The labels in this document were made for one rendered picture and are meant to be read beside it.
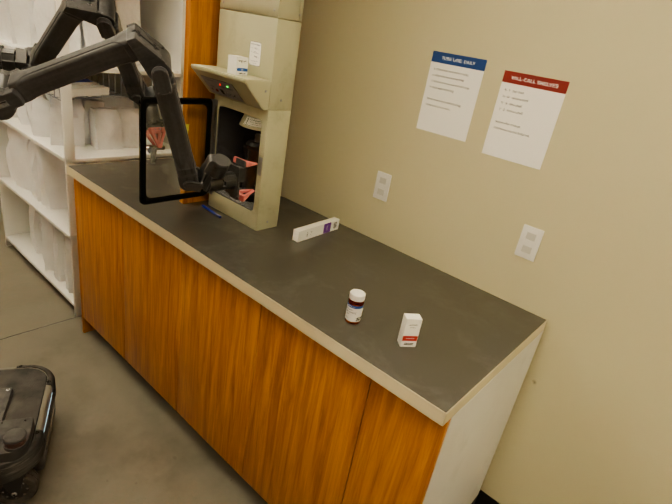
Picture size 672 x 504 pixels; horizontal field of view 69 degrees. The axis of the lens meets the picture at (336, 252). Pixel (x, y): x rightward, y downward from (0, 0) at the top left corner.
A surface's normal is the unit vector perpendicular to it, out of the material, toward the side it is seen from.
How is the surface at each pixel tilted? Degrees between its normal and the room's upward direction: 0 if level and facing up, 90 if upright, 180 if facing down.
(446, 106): 90
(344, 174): 90
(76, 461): 0
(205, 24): 90
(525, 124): 90
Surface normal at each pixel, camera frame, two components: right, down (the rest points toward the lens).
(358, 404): -0.66, 0.21
